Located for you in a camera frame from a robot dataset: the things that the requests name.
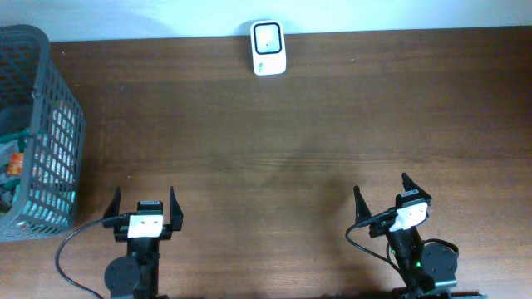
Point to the orange tissue packet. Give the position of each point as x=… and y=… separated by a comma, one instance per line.
x=15, y=164

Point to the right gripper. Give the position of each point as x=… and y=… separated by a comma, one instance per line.
x=362, y=209

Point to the green 3M package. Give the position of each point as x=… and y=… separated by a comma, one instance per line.
x=10, y=144

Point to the white barcode scanner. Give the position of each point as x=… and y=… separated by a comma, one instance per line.
x=268, y=48

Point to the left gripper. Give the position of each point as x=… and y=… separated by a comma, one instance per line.
x=120, y=228

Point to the grey plastic mesh basket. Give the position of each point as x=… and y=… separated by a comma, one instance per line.
x=34, y=96

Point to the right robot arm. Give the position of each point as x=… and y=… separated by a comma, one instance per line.
x=426, y=266

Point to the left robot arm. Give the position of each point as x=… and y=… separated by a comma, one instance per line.
x=136, y=274

